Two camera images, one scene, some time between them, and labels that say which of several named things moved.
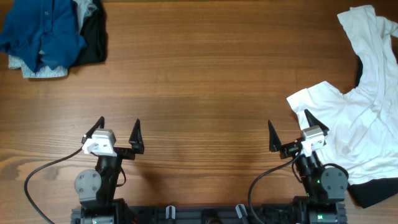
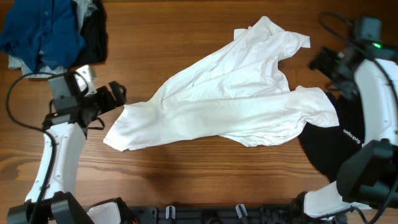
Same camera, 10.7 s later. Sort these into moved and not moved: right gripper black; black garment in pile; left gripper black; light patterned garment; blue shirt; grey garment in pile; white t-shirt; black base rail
Moved: white t-shirt; left gripper black; right gripper black
Not moved: black base rail; blue shirt; black garment in pile; grey garment in pile; light patterned garment
